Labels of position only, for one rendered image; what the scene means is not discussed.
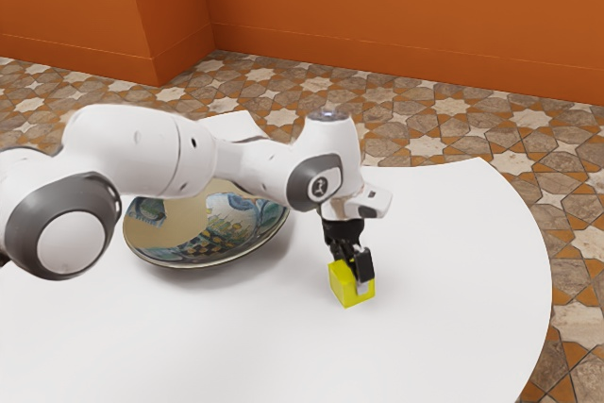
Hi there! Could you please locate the yellow block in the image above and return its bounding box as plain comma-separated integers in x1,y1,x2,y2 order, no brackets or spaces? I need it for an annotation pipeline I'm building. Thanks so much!
327,258,378,311

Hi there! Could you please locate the patterned ceramic plate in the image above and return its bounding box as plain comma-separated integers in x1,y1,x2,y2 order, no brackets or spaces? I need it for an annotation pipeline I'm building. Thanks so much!
122,177,292,270

